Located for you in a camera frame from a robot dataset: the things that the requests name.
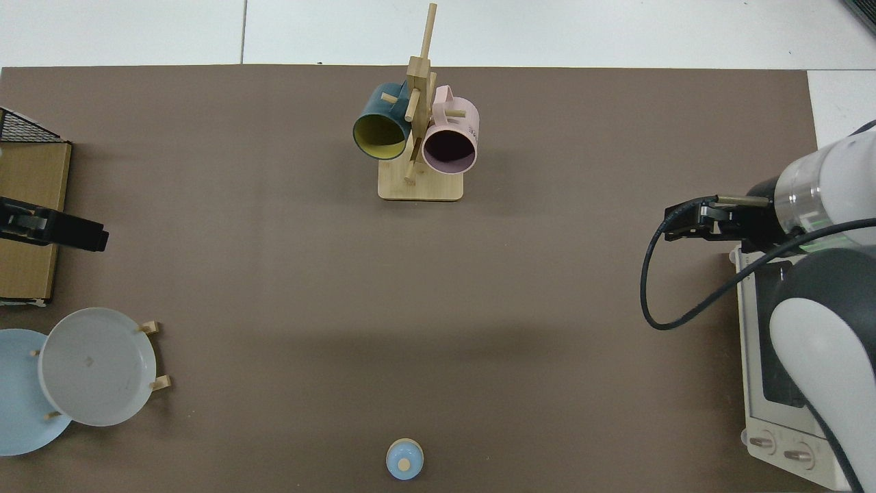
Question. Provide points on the pale toaster oven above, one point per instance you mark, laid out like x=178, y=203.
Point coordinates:
x=759, y=383

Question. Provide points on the dark teal cup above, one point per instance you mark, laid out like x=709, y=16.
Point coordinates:
x=373, y=109

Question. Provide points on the wooden plate rack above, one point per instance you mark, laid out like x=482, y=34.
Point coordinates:
x=161, y=383

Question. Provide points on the light blue plate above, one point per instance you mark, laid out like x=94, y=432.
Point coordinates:
x=17, y=404

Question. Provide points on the brown table cloth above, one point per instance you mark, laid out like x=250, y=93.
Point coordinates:
x=342, y=308

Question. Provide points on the wooden cup stand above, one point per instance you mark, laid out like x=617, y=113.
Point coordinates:
x=428, y=188

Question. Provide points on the grey plate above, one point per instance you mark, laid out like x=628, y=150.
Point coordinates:
x=96, y=366

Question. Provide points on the black equipment edge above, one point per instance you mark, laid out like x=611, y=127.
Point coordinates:
x=864, y=12

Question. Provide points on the pink cup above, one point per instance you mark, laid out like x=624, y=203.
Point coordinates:
x=458, y=123

